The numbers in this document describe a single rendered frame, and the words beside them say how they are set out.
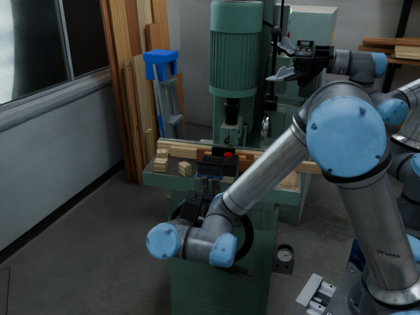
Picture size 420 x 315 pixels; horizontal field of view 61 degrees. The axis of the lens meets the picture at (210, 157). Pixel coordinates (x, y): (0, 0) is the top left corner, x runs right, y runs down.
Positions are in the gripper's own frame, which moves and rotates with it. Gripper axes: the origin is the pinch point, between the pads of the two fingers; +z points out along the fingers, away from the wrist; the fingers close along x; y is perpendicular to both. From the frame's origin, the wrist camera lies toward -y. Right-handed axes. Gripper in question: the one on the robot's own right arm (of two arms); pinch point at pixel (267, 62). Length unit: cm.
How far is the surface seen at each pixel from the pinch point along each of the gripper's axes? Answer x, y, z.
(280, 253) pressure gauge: 52, -43, -12
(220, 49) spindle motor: -2.0, 2.2, 16.0
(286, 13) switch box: -35.0, -12.0, -3.7
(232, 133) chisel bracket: 14.8, -24.0, 10.6
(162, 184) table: 36, -32, 35
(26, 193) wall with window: 30, -102, 143
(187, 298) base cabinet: 73, -79, 26
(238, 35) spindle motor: -4.6, 6.2, 10.1
